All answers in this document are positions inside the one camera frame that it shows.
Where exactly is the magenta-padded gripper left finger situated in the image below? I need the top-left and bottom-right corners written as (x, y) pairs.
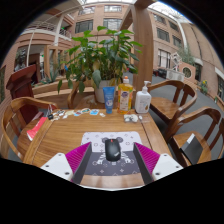
top-left (39, 141), bottom-right (93, 185)

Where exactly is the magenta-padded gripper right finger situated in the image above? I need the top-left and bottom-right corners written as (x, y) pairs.
top-left (133, 141), bottom-right (184, 185)

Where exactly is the black computer mouse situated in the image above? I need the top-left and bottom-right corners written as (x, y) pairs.
top-left (104, 138), bottom-right (122, 163)

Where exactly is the grey white printed mouse pad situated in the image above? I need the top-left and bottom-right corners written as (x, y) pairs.
top-left (80, 131), bottom-right (144, 177)

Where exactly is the wooden armchair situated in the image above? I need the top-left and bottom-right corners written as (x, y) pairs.
top-left (0, 96), bottom-right (58, 160)
top-left (165, 107), bottom-right (224, 168)
top-left (146, 79), bottom-right (198, 134)

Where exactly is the black notebook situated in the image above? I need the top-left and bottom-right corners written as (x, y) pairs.
top-left (179, 133), bottom-right (204, 165)

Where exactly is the bunch of keys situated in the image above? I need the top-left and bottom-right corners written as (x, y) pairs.
top-left (46, 103), bottom-right (58, 121)

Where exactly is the small white case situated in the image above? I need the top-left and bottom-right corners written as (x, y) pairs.
top-left (123, 113), bottom-right (139, 123)

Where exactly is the white pump bottle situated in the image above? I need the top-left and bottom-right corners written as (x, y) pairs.
top-left (134, 80), bottom-right (153, 115)

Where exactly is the long wooden bench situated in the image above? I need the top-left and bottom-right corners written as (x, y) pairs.
top-left (31, 79), bottom-right (96, 109)

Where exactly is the yellow liquid bottle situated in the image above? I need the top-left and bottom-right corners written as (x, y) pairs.
top-left (117, 75), bottom-right (134, 115)

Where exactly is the blue tube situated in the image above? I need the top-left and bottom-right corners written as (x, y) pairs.
top-left (102, 86), bottom-right (116, 115)

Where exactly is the dark red wooden lectern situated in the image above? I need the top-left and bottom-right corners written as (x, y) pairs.
top-left (5, 64), bottom-right (43, 124)

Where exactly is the green plant in white pot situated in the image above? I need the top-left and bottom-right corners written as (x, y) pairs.
top-left (57, 25), bottom-right (144, 104)

